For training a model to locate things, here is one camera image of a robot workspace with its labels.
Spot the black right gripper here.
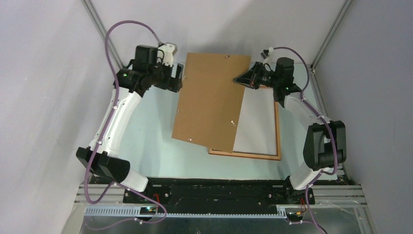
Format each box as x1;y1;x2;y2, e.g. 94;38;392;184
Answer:
233;62;280;90

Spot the brown fibreboard backing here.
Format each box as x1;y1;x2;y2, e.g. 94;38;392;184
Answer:
172;53;251;152

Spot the sunset landscape photo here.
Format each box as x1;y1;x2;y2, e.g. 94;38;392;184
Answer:
233;88;277;156

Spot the wooden picture frame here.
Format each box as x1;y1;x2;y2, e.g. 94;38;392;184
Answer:
208;87;281;161

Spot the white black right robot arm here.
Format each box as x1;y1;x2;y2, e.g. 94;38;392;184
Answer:
233;57;346;204

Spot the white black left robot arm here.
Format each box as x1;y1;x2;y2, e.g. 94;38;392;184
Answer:
76;43;184;203

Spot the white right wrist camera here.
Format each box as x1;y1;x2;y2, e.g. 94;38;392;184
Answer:
260;47;274;64

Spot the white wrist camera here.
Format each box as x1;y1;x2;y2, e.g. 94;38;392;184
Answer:
157;43;177;67
260;47;274;64

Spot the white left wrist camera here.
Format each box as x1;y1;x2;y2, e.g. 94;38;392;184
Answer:
157;43;177;67

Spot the aluminium rail left side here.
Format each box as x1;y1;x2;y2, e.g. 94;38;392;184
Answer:
80;0;126;185

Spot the aluminium rail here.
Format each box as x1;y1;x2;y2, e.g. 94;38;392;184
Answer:
74;184;369;208
80;0;126;185
308;0;354;177

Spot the aluminium rail right side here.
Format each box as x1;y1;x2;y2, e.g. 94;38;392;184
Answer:
308;0;354;177

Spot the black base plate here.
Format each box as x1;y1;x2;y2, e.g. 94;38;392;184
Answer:
123;184;315;214

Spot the grey slotted cable duct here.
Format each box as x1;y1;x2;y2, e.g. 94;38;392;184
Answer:
84;206;287;218

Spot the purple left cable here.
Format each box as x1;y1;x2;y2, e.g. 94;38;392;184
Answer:
84;20;168;232

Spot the aluminium front rail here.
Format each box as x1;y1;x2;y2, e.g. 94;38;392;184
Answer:
74;184;369;208

